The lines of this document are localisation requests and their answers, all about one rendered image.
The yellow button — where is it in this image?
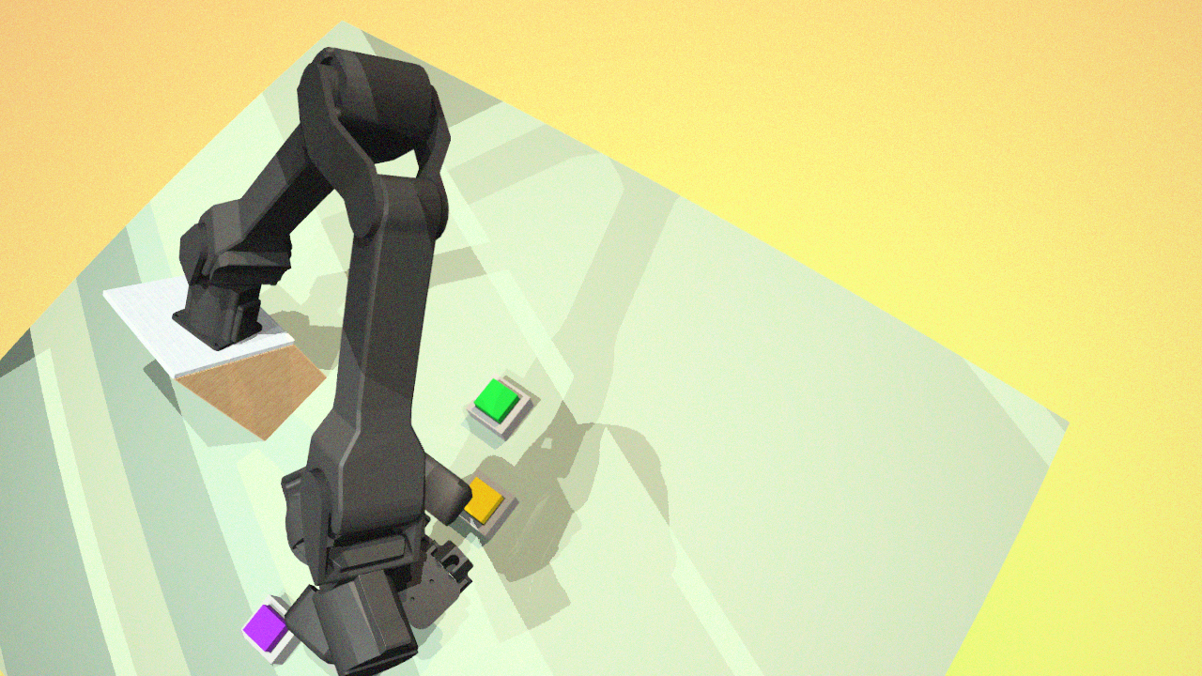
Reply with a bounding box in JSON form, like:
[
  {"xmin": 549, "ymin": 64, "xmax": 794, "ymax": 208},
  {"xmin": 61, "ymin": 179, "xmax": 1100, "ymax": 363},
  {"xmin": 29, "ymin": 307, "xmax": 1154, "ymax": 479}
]
[{"xmin": 459, "ymin": 469, "xmax": 519, "ymax": 540}]

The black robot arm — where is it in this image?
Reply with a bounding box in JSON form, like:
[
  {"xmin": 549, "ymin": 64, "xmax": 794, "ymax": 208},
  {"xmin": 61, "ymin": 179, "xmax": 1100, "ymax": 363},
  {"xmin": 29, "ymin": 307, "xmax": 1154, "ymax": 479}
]
[{"xmin": 172, "ymin": 47, "xmax": 474, "ymax": 676}]

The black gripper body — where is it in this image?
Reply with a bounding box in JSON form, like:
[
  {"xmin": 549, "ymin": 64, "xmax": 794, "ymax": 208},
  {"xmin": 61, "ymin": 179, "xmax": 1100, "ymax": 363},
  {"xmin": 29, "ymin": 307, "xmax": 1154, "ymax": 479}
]
[{"xmin": 285, "ymin": 453, "xmax": 472, "ymax": 665}]

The green button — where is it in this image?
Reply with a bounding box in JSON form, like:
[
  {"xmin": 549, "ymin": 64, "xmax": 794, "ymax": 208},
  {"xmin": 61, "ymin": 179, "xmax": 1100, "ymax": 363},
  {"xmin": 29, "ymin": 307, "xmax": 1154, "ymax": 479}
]
[{"xmin": 465, "ymin": 373, "xmax": 532, "ymax": 441}]

